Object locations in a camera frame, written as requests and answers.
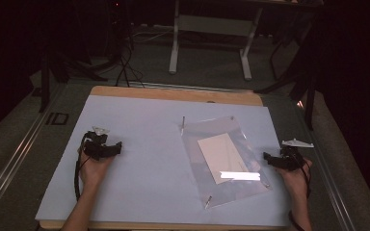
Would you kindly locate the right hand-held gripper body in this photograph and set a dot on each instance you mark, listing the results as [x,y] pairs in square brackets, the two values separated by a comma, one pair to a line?
[291,159]

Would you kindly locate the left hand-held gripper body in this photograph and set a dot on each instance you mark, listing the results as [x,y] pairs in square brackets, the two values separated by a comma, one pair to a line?
[93,146]

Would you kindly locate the photo card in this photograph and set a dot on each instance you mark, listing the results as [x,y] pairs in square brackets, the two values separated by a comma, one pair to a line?
[221,154]

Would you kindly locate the person's right hand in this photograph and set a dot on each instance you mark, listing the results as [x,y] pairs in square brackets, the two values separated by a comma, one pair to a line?
[297,183]

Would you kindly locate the person's left hand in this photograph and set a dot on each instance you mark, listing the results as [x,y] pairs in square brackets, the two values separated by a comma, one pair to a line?
[92,173]

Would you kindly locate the white table mat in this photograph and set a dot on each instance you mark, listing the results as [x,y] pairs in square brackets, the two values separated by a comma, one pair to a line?
[141,179]

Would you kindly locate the black rectangular floor plate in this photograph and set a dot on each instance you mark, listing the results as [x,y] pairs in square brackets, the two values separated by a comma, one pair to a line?
[58,118]

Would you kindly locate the small metal frame screw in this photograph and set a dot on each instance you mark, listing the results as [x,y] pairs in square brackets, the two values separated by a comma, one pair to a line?
[266,185]

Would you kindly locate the metal floor rail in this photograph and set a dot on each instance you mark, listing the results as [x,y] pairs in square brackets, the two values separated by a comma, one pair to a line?
[16,160]
[330,179]

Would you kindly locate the long metal frame pin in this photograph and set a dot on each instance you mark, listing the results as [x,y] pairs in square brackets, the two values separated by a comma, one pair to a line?
[208,202]

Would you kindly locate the dark chair frame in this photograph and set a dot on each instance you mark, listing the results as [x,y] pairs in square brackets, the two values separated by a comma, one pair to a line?
[298,80]

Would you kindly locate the white metal desk frame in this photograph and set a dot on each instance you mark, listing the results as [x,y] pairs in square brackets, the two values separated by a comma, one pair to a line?
[212,25]

